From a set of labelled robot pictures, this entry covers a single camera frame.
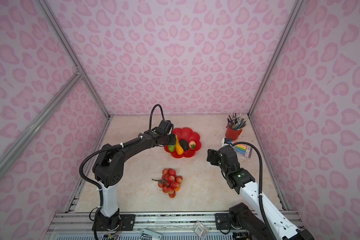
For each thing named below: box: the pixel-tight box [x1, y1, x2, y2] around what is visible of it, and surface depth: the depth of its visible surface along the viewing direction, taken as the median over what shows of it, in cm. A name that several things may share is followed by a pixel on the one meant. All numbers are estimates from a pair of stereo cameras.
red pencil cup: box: [225, 125, 243, 141], surface depth 100 cm
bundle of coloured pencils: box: [226, 112, 248, 130], surface depth 99 cm
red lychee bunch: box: [151, 168, 183, 199], surface depth 83 cm
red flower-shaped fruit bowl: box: [164, 127, 202, 159], surface depth 103 cm
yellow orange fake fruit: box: [175, 138, 184, 155], surface depth 99 cm
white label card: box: [141, 228, 163, 240], surface depth 70 cm
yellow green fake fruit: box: [168, 145, 175, 153], surface depth 95 cm
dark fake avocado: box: [179, 139, 189, 151], surface depth 100 cm
